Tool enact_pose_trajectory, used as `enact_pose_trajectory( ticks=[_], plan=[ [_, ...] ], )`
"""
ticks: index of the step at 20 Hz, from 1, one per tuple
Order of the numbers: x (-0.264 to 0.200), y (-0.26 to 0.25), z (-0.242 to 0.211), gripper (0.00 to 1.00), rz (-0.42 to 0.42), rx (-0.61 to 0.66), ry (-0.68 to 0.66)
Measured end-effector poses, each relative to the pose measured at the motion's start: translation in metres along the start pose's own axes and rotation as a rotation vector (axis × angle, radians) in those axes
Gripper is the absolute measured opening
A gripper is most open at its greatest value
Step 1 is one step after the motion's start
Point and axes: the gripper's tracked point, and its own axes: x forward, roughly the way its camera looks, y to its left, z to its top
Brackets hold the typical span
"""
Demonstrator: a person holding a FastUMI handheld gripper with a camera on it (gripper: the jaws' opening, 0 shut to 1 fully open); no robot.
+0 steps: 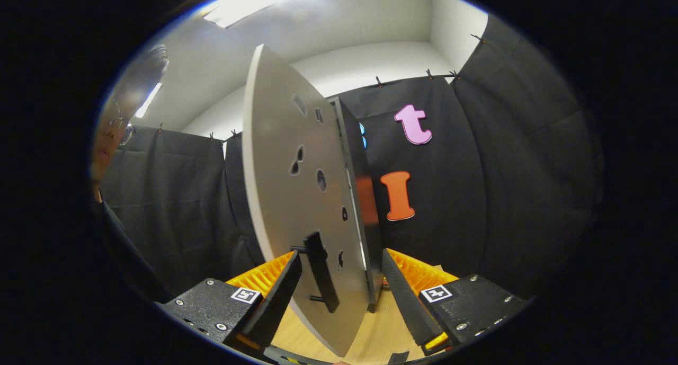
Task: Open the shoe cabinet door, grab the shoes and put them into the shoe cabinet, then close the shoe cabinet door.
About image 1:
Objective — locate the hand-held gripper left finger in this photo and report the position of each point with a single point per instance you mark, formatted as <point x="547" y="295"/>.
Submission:
<point x="278" y="301"/>

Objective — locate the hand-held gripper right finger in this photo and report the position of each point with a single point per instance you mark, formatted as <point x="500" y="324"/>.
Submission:
<point x="405" y="301"/>

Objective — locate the beige shoe cabinet door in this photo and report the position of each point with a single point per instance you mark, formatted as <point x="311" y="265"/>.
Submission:
<point x="275" y="169"/>

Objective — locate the dark grey shoe cabinet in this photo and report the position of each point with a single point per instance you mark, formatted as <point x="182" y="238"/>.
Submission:
<point x="360" y="158"/>

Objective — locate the black backdrop cloth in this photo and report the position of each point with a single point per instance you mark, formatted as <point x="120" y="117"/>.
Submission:
<point x="503" y="195"/>

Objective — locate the person's dark top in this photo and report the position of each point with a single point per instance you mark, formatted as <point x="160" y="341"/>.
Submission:
<point x="114" y="248"/>

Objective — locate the person's eyeglasses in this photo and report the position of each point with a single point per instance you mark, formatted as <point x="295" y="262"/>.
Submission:
<point x="126" y="134"/>

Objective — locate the person's head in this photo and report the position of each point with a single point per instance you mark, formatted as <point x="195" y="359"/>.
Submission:
<point x="106" y="148"/>

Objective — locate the narrow ceiling light panel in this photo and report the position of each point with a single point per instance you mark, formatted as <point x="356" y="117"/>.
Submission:
<point x="148" y="101"/>

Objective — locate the wide ceiling light panel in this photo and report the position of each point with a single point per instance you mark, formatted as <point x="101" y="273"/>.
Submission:
<point x="254" y="2"/>

